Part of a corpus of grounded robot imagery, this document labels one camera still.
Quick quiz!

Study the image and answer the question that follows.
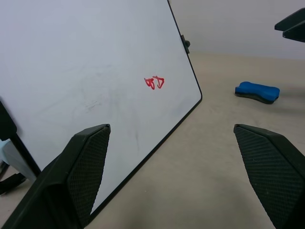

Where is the blue board eraser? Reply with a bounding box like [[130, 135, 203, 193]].
[[234, 81, 281, 105]]

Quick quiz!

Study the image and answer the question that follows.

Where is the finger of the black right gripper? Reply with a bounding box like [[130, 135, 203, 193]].
[[282, 20, 305, 44], [274, 8, 305, 31]]

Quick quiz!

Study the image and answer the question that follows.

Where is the black board hinge knob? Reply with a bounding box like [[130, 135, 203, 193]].
[[181, 34, 192, 54]]

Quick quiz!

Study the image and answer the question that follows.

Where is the black board stand leg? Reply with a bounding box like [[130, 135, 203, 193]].
[[0, 96, 42, 178]]

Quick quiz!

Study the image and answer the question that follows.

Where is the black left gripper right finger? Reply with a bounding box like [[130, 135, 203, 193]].
[[233, 124, 305, 229]]

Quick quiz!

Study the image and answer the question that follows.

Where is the white board with black frame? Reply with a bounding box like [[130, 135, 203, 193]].
[[0, 0, 203, 226]]

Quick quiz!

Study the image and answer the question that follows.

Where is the light blue plastic object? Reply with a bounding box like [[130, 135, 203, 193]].
[[0, 139, 38, 184]]

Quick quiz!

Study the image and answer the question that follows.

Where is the red marker scribble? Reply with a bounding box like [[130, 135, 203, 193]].
[[144, 75, 165, 90]]

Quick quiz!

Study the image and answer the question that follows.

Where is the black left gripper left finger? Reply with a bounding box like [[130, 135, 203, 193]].
[[0, 124, 111, 229]]

